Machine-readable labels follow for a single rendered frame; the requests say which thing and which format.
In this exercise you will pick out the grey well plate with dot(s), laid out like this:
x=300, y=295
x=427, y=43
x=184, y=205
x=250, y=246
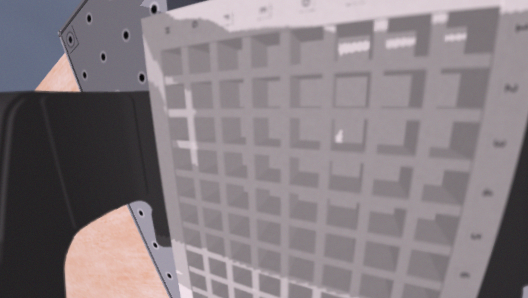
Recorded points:
x=409, y=114

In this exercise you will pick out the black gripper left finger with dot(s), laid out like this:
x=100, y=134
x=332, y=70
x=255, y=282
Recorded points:
x=68, y=158

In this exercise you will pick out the grey flat base plate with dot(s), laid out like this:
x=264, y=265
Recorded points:
x=103, y=42

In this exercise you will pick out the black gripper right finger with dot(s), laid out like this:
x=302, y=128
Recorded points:
x=507, y=271

